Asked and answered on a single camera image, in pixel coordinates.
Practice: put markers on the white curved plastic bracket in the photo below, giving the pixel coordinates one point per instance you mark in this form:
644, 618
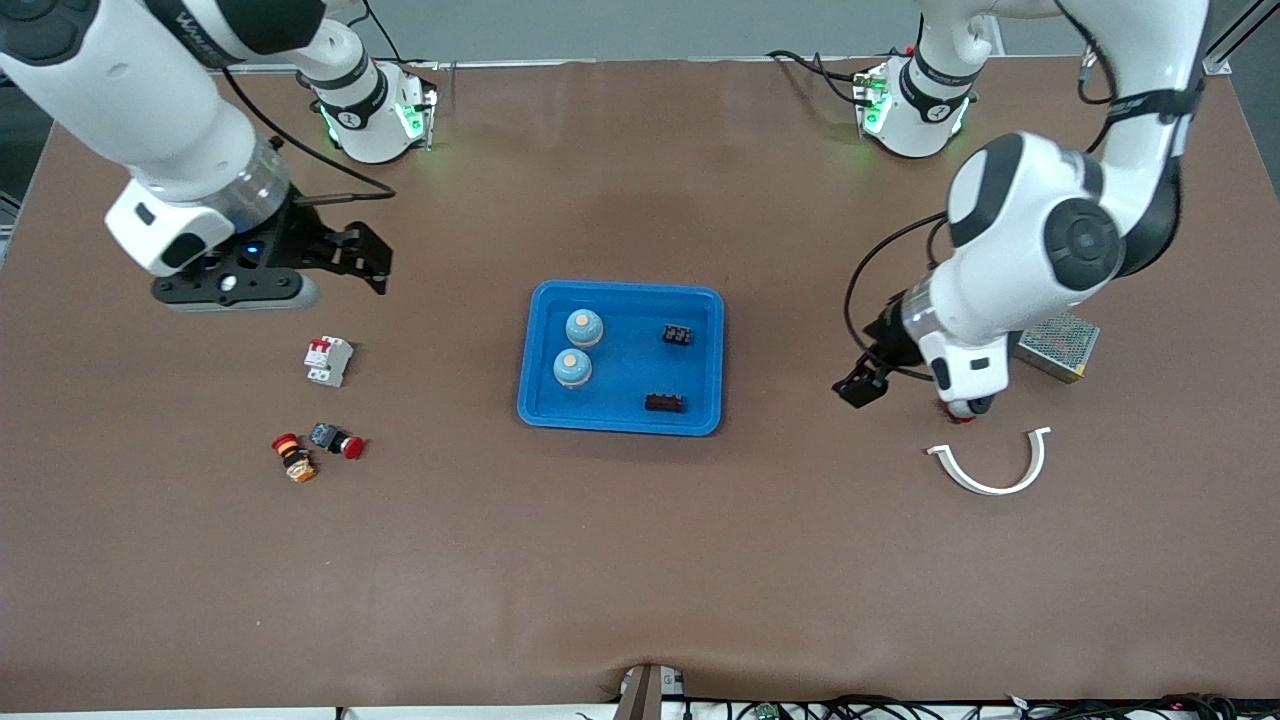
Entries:
992, 490

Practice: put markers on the brown table mat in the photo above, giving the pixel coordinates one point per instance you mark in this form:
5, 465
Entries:
640, 550

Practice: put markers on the grey metal clamp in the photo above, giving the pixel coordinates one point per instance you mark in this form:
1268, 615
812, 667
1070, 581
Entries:
645, 695

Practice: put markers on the red orange emergency button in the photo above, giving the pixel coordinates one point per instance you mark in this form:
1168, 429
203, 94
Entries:
295, 460

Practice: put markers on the blue plastic tray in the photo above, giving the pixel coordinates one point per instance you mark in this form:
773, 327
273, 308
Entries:
620, 400

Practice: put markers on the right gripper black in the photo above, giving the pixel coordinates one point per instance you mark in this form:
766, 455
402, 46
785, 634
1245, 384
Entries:
303, 241

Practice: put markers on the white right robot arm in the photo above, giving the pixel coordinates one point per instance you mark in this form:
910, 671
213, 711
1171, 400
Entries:
150, 100

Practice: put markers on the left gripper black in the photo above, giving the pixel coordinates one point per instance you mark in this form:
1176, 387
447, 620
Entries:
888, 347

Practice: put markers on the aluminium frame post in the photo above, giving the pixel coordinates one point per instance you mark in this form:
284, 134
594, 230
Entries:
1217, 64

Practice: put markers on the metal mesh power supply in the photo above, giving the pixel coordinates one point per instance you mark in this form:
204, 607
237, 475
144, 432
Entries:
1060, 345

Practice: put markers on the blue call bell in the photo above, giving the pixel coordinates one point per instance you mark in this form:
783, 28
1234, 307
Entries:
584, 327
572, 367

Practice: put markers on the dark brown cylindrical capacitor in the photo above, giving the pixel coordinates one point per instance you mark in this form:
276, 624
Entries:
677, 334
664, 403

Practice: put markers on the red black push button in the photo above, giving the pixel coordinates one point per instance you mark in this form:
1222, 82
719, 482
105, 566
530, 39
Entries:
335, 440

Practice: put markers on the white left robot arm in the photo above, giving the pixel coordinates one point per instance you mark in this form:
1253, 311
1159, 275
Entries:
1050, 230

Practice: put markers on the white red circuit breaker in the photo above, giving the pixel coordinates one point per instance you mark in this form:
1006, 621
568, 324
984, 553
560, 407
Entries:
328, 360

